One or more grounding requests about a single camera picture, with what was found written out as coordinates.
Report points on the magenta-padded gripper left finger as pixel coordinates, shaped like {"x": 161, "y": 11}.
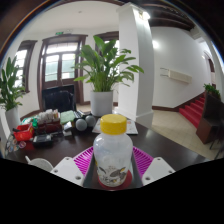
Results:
{"x": 66, "y": 170}

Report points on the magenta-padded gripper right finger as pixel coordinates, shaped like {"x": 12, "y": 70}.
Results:
{"x": 158, "y": 170}

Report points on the yellow-capped clear drink bottle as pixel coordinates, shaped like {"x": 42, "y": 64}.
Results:
{"x": 112, "y": 151}

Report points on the white speckled mug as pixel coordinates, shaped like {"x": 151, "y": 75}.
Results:
{"x": 40, "y": 164}

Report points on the flat round red coaster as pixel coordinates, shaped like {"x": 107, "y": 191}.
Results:
{"x": 128, "y": 178}

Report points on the small black box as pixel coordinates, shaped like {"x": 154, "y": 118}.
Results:
{"x": 42, "y": 140}

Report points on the grey headphones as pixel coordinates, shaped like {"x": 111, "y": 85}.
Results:
{"x": 81, "y": 124}

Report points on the green book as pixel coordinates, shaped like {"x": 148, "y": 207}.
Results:
{"x": 67, "y": 116}

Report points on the red plastic box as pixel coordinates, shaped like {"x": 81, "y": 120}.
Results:
{"x": 23, "y": 132}

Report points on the red carpeted stairs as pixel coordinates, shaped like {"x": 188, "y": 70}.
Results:
{"x": 193, "y": 113}

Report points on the black chair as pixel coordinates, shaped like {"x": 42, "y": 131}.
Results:
{"x": 58, "y": 98}

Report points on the leafy plant in white pot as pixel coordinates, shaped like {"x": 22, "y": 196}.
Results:
{"x": 10, "y": 90}
{"x": 103, "y": 70}

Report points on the dark wooden double door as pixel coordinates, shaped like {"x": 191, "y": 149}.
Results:
{"x": 60, "y": 65}

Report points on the dark-framed window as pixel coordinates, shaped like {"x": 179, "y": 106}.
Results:
{"x": 24, "y": 63}
{"x": 111, "y": 38}

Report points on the green exit sign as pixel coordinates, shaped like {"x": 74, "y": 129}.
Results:
{"x": 59, "y": 33}

